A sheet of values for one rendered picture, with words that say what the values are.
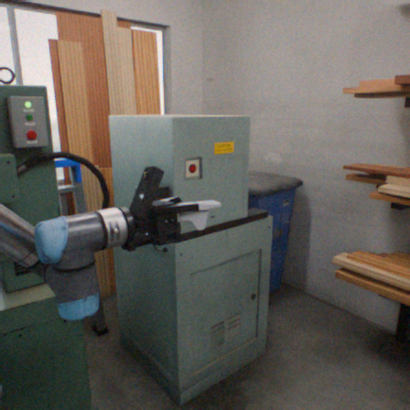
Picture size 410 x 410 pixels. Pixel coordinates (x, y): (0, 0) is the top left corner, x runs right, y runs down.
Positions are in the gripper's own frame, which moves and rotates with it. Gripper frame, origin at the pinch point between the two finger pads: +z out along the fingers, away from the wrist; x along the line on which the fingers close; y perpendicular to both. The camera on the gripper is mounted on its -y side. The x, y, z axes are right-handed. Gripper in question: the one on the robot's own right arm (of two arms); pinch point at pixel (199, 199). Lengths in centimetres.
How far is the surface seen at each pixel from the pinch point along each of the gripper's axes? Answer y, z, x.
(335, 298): 108, 176, -77
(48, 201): 3, -15, -71
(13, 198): -1, -28, -63
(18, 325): 42, -32, -66
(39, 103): -30, -16, -60
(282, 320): 113, 131, -91
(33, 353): 55, -29, -68
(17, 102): -31, -22, -61
